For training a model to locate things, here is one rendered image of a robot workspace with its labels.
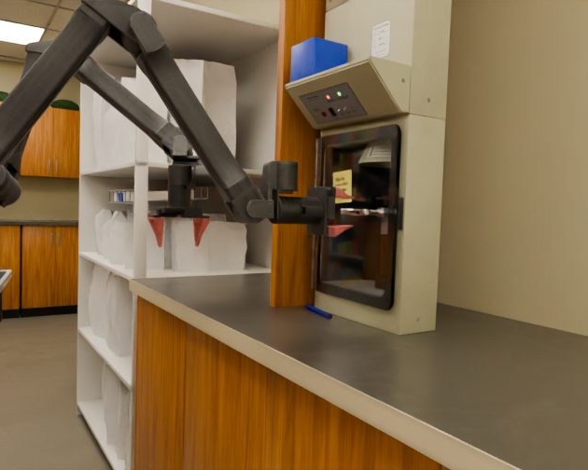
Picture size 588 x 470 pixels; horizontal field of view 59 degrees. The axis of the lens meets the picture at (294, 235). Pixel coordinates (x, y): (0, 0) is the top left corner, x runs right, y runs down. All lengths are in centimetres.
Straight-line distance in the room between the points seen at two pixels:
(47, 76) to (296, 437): 77
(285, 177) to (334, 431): 48
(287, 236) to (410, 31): 58
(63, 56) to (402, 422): 79
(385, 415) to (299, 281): 72
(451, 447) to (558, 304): 79
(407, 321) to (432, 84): 51
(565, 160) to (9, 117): 119
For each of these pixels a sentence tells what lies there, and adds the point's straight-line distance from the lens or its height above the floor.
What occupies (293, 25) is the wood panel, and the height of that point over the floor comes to 168.
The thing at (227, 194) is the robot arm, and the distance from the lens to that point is 101.
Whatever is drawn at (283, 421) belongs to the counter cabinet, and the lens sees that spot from 106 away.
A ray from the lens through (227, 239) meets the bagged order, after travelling 233.
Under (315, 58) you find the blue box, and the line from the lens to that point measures 127.
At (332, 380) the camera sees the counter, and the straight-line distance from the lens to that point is 85.
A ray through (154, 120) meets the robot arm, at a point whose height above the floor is 141.
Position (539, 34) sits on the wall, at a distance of 153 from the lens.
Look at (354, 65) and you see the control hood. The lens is 113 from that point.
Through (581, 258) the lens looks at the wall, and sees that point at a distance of 139.
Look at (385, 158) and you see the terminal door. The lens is 115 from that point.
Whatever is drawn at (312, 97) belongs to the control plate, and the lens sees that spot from 129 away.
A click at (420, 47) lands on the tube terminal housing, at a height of 155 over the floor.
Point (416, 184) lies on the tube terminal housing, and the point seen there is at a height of 126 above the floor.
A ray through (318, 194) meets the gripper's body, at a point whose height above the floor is 123.
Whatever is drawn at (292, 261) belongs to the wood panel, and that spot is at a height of 106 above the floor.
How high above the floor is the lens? 121
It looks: 3 degrees down
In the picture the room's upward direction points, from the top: 2 degrees clockwise
